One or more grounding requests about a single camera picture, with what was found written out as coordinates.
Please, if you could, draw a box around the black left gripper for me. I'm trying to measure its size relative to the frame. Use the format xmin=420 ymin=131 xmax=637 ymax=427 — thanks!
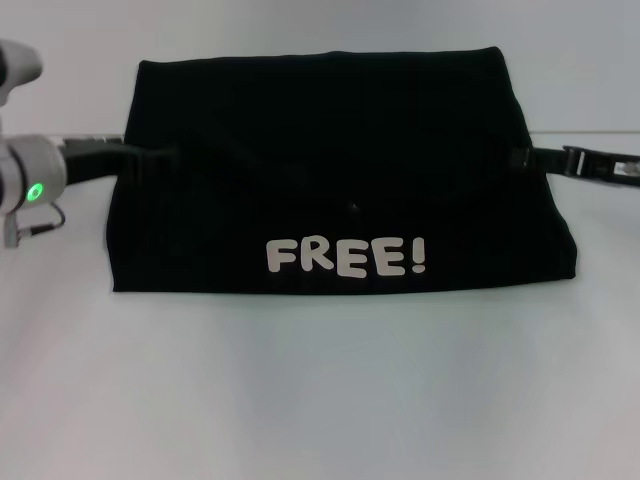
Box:
xmin=59 ymin=132 xmax=180 ymax=189

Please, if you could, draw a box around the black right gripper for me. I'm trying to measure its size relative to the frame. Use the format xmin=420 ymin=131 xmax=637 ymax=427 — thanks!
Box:
xmin=510 ymin=144 xmax=640 ymax=191

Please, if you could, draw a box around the black shirt with white print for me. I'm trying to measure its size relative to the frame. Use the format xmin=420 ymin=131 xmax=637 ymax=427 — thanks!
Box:
xmin=104 ymin=45 xmax=582 ymax=294

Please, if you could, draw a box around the left gripper cable with plug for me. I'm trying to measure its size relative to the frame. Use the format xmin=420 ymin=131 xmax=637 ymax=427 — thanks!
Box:
xmin=3 ymin=201 xmax=68 ymax=248

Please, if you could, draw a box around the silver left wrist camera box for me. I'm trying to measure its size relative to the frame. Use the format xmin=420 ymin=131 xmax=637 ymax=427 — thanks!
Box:
xmin=0 ymin=40 xmax=45 ymax=107

